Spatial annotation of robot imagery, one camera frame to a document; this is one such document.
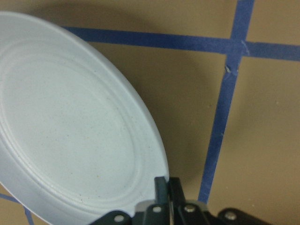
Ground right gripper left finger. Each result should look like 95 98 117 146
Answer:
132 177 170 225

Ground blue plate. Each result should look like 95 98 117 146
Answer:
0 11 169 225

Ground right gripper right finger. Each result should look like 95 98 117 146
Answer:
168 177 210 225

